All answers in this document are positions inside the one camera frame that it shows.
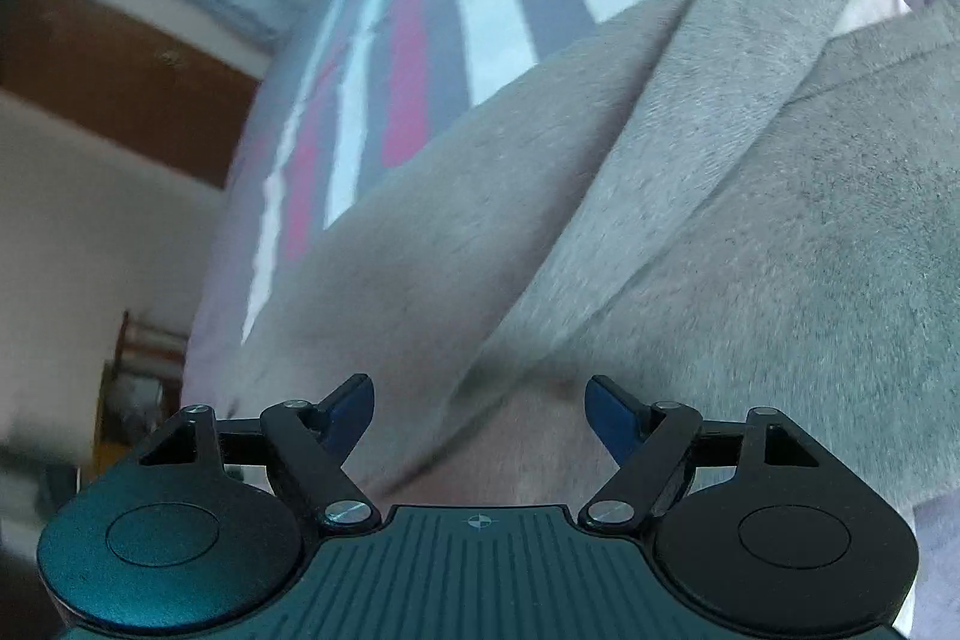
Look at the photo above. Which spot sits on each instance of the striped bed sheet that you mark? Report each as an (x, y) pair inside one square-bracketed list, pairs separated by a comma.
[(450, 10)]

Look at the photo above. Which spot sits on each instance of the brown wooden door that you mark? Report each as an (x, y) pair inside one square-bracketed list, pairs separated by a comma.
[(135, 85)]

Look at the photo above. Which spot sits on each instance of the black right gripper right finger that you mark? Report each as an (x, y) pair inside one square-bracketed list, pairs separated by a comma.
[(617, 418)]

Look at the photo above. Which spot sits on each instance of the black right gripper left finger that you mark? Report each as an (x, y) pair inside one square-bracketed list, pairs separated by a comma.
[(345, 415)]

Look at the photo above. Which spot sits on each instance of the wooden chair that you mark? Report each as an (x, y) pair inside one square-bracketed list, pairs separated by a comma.
[(141, 386)]

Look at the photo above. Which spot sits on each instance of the grey fleece pants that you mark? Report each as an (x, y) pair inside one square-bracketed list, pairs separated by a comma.
[(637, 235)]

